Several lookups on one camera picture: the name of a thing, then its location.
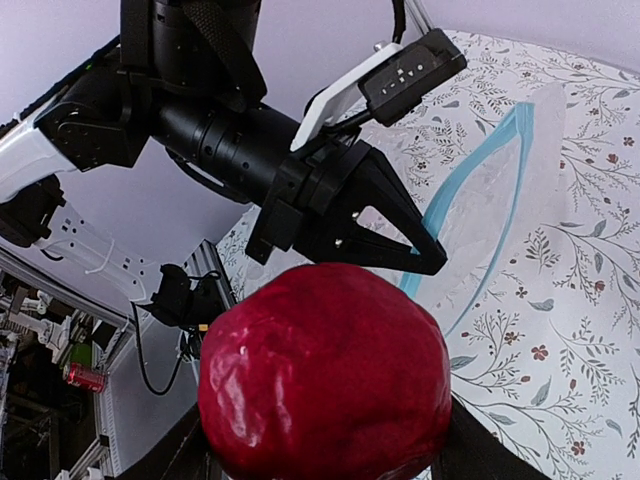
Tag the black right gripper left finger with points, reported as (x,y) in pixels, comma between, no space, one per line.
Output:
(182,454)

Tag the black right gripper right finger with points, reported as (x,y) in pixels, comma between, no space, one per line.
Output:
(471,452)

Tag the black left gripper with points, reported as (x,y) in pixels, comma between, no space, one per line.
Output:
(313,205)

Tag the clear zip top bag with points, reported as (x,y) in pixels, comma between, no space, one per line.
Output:
(479,193)

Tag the red toy pomegranate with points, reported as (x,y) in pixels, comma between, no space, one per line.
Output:
(326,372)

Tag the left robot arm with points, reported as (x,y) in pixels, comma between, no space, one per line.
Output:
(183,73)

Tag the red soda can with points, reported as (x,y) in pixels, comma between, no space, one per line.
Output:
(84,377)

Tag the floral tablecloth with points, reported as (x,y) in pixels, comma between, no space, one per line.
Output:
(548,356)

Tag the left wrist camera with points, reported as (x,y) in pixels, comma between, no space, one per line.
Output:
(384,87)

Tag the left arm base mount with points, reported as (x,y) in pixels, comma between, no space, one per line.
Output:
(184,300)

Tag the left aluminium wall post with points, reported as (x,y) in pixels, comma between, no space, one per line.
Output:
(420,15)

